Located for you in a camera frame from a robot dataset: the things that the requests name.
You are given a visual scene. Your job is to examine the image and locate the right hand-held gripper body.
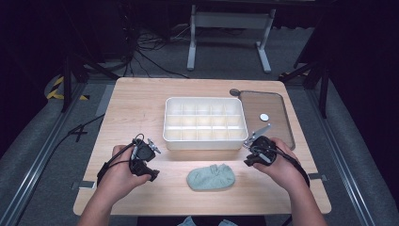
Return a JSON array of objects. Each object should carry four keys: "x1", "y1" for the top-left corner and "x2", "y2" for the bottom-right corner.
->
[{"x1": 243, "y1": 123, "x2": 279, "y2": 166}]

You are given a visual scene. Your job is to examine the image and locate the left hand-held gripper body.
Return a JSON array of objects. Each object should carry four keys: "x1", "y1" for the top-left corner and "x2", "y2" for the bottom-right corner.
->
[{"x1": 129, "y1": 134, "x2": 162, "y2": 175}]

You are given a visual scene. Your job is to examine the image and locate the light green sock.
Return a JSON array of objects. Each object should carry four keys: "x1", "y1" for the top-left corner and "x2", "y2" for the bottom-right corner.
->
[{"x1": 186, "y1": 163, "x2": 236, "y2": 192}]

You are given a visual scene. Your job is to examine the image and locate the white divided storage box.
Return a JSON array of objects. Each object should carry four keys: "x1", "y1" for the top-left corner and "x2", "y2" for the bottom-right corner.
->
[{"x1": 162, "y1": 96, "x2": 249, "y2": 152}]

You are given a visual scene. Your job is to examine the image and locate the person's right hand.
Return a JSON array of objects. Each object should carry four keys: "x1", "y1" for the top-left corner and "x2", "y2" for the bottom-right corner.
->
[{"x1": 253, "y1": 137, "x2": 308, "y2": 195}]

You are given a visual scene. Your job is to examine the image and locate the person's left hand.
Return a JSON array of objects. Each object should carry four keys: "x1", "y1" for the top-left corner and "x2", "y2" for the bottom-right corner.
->
[{"x1": 101, "y1": 144, "x2": 152, "y2": 202}]

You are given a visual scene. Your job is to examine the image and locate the clear lid with grey rim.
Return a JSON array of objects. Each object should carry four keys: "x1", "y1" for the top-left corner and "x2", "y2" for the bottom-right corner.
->
[{"x1": 237, "y1": 89, "x2": 296, "y2": 152}]

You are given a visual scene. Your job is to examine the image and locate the person's blue jeans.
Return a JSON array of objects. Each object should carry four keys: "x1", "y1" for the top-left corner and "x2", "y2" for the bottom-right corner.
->
[{"x1": 176, "y1": 215, "x2": 240, "y2": 226}]

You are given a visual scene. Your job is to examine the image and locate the grey tape piece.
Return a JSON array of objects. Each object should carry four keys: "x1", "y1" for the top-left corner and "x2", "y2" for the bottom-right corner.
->
[
  {"x1": 71, "y1": 180, "x2": 97, "y2": 191},
  {"x1": 307, "y1": 172, "x2": 329, "y2": 183}
]

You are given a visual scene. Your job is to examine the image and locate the black metal stand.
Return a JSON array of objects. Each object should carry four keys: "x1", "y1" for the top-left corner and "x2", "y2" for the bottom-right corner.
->
[
  {"x1": 278, "y1": 57, "x2": 331, "y2": 120},
  {"x1": 60, "y1": 51, "x2": 120, "y2": 114}
]

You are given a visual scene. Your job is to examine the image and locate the white metal stand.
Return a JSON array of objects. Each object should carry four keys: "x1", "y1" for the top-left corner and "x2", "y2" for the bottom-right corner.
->
[{"x1": 186, "y1": 4, "x2": 278, "y2": 74}]

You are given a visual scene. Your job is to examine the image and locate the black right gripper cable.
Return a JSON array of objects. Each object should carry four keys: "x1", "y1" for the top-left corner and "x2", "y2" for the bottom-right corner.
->
[{"x1": 255, "y1": 146, "x2": 311, "y2": 188}]

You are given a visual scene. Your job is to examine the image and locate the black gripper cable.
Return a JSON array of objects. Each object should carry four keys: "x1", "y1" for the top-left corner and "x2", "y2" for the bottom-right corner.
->
[
  {"x1": 255, "y1": 146, "x2": 311, "y2": 188},
  {"x1": 96, "y1": 133, "x2": 146, "y2": 188}
]

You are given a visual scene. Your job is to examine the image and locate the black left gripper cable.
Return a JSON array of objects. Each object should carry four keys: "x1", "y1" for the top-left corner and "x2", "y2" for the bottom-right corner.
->
[{"x1": 96, "y1": 133, "x2": 146, "y2": 188}]

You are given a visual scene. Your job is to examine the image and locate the aluminium floor rail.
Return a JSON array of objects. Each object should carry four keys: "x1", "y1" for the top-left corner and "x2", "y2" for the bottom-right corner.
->
[
  {"x1": 0, "y1": 82, "x2": 88, "y2": 226},
  {"x1": 304, "y1": 88, "x2": 378, "y2": 226}
]

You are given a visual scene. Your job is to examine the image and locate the black floor cable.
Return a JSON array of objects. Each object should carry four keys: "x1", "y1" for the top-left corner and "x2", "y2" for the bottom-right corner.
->
[{"x1": 37, "y1": 114, "x2": 106, "y2": 177}]

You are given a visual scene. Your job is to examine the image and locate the bundle of black floor cables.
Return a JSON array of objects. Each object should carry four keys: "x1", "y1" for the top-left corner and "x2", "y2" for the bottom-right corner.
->
[{"x1": 120, "y1": 22, "x2": 191, "y2": 80}]

